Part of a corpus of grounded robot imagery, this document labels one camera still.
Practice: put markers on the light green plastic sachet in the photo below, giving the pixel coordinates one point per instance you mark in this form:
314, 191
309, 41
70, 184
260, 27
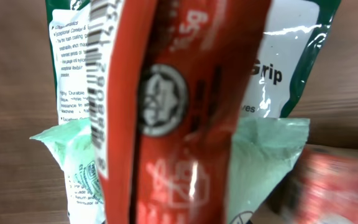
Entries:
264, 151

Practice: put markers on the red Nescafe coffee stick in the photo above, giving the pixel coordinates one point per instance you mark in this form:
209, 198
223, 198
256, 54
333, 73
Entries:
165, 82

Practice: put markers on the green 3M gloves package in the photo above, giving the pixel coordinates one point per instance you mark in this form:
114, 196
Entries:
294, 34

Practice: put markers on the red tissue pack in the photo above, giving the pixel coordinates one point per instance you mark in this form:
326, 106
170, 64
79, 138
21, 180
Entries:
323, 187

